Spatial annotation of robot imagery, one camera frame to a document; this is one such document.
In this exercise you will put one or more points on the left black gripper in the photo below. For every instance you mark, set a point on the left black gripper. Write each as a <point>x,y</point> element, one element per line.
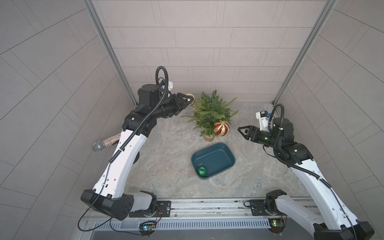
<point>179,106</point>

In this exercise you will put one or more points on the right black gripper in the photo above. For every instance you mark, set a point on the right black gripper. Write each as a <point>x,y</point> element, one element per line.
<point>250,132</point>

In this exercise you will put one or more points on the small gold ball ornament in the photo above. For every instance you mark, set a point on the small gold ball ornament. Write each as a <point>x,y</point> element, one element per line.
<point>191,99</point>

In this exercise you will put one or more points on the red gold striped ornament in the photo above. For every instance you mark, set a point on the red gold striped ornament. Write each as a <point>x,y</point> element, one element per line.
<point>221,128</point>

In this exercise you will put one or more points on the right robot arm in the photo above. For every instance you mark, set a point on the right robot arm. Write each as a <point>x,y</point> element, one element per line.
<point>335,221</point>

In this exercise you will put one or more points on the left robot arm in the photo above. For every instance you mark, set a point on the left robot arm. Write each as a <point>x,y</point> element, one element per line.
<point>107,196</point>

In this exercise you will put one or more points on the small green christmas tree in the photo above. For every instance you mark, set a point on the small green christmas tree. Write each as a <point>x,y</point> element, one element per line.
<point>209,109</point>

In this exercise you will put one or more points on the teal plastic tray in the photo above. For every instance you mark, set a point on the teal plastic tray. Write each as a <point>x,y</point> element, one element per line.
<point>215,158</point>

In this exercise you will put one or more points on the green glitter ball ornament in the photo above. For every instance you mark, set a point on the green glitter ball ornament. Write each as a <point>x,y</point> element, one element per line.
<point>202,171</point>

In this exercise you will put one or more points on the right circuit board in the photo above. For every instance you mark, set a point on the right circuit board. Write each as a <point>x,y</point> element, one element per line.
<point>277,226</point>

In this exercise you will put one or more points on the circuit board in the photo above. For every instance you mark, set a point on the circuit board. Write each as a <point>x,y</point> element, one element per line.
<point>277,226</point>
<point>147,228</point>

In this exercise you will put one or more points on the glitter microphone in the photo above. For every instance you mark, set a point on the glitter microphone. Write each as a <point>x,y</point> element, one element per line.
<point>100,145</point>

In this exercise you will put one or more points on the left circuit board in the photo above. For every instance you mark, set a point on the left circuit board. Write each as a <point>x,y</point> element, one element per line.
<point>147,228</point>

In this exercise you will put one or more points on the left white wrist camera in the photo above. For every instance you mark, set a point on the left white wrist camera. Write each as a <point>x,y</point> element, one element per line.
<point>162,85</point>

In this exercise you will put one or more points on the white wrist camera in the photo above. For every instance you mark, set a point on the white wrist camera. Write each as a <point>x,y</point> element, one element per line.
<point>263,118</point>
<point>162,85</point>

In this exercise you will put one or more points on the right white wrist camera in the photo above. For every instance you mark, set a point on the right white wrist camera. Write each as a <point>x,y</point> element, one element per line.
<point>263,118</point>

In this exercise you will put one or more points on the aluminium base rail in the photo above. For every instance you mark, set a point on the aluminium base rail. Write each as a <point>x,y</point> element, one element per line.
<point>197,214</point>

